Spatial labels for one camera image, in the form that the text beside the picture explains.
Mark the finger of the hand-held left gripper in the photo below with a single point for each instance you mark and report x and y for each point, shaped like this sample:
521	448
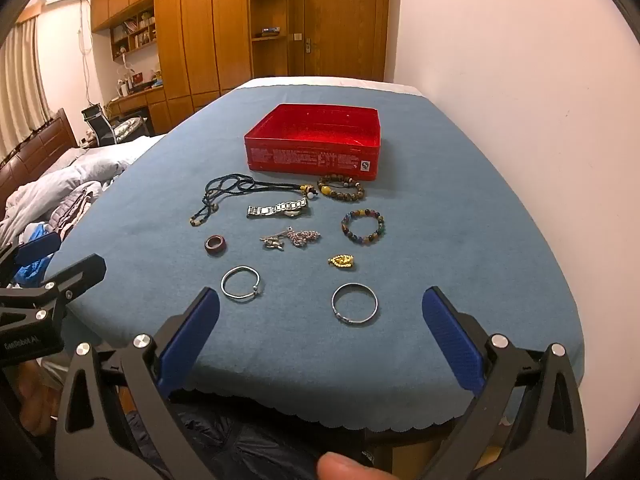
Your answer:
80	275
37	249

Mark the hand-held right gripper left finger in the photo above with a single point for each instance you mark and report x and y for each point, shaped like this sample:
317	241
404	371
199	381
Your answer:
192	337

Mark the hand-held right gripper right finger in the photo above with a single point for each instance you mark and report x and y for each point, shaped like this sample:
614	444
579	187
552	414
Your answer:
450	340

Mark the silver bangle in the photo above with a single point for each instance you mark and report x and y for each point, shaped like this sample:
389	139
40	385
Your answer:
223	285
334	305

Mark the gold pendant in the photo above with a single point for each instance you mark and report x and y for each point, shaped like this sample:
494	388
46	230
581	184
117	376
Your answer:
342	261

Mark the silver metal wristwatch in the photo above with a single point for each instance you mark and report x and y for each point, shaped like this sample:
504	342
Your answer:
275	209

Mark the red plastic tray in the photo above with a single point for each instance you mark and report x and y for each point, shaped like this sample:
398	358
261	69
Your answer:
312	145

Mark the person's left hand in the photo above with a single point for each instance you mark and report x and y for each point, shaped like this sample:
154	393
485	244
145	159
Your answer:
35	387

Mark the person's right hand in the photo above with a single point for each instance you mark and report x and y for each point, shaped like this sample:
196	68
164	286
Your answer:
350	466

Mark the blue crumpled cloth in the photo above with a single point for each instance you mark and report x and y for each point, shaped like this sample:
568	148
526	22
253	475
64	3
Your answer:
30	270

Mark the grey padded jacket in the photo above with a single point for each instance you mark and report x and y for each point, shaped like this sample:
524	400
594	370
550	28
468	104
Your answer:
75	207

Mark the grey white duvet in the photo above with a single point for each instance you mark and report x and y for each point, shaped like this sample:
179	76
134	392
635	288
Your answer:
100	160

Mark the wooden bed headboard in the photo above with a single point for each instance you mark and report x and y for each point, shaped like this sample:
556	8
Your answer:
45	140

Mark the dark padded clothing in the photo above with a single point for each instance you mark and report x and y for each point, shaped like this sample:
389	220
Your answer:
250	435

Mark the black office chair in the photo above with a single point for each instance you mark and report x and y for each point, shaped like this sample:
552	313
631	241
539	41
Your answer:
100	125

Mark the beige curtain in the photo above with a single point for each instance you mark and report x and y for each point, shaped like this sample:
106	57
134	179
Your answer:
22	85

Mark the wooden desk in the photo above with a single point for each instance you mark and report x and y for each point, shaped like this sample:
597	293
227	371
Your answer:
150	102

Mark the wooden wardrobe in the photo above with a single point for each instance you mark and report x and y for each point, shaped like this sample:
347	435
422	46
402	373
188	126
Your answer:
195	30

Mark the white sheet under cloth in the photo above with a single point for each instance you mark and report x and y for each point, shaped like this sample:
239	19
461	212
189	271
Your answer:
320	81

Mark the wooden corner shelf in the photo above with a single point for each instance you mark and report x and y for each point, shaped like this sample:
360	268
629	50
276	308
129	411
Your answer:
267	50

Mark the wooden door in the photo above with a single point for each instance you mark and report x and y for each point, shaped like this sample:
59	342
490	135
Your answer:
345	15

